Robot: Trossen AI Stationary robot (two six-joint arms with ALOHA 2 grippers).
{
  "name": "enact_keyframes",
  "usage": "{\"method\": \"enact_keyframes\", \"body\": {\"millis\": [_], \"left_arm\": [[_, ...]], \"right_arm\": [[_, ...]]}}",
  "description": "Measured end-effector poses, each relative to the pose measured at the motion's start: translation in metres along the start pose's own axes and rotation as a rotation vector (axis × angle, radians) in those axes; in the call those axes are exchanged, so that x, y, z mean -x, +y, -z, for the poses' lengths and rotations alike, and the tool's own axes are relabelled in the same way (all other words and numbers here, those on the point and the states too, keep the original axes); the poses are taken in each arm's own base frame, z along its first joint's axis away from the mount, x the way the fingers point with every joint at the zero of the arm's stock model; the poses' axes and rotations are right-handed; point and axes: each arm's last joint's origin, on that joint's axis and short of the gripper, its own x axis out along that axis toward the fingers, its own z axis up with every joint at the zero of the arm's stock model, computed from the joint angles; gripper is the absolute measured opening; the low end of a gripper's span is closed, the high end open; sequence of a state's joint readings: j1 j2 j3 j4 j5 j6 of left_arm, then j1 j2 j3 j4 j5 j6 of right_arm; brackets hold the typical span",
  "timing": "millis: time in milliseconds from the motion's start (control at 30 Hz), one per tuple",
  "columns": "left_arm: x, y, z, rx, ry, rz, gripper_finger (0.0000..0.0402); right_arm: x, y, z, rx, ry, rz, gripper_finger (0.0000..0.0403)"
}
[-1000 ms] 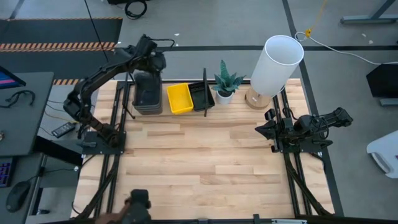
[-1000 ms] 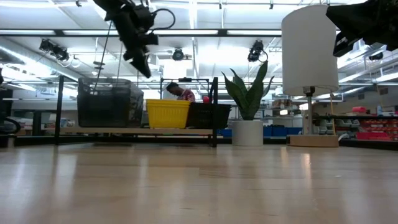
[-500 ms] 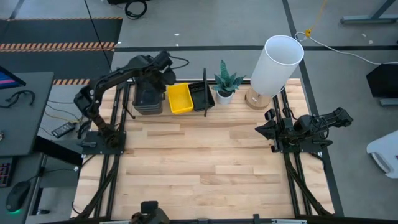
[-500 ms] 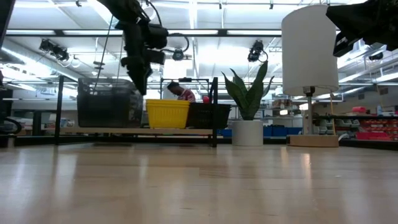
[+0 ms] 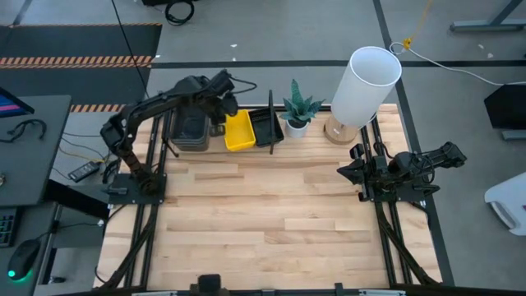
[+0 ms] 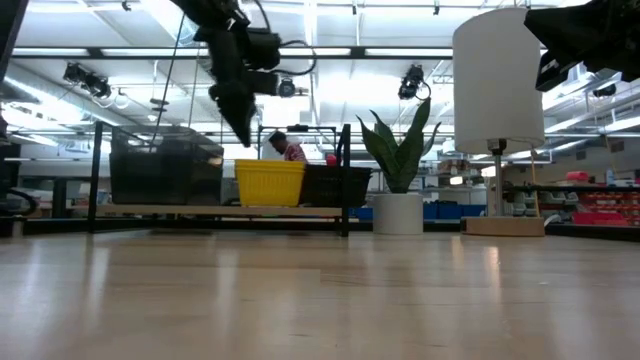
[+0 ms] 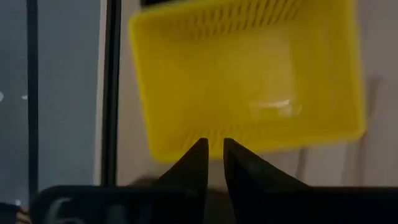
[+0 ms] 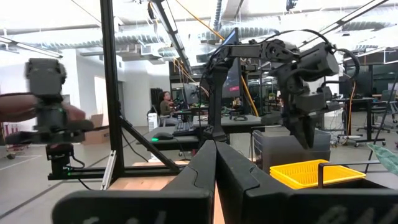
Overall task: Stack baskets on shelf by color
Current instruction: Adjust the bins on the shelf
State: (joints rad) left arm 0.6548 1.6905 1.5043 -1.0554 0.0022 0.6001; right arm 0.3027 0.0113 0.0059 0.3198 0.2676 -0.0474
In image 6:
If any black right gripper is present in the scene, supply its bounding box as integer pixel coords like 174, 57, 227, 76
523, 0, 640, 84

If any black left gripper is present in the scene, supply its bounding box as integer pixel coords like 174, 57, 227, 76
194, 17, 258, 148

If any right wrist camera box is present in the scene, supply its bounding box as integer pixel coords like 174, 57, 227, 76
535, 49, 577, 94

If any black slotted plastic basket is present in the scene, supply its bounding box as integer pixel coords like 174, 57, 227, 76
298, 164, 374, 209

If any green plant in white pot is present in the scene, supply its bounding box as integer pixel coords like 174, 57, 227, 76
356, 97, 442, 236

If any white lamp with wooden base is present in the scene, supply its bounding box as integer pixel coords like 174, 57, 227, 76
452, 6, 547, 238

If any grey translucent plastic basket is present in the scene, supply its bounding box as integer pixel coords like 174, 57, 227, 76
108, 125, 225, 206

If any person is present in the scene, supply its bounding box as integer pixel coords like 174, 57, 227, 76
267, 130, 309, 164

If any yellow plastic basket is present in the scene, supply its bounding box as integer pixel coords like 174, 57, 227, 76
234, 159, 307, 208

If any black ceiling spotlight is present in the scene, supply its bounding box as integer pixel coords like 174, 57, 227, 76
397, 63, 433, 101
62, 62, 113, 100

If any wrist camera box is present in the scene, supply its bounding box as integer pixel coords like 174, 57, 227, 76
246, 28, 283, 96
535, 49, 577, 94

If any wooden shelf with black frame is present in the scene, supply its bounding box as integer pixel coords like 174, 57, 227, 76
87, 121, 352, 239

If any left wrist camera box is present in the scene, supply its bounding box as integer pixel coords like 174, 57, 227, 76
246, 28, 283, 96

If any rack with red bins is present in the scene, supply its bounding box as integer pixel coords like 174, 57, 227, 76
504, 171, 640, 227

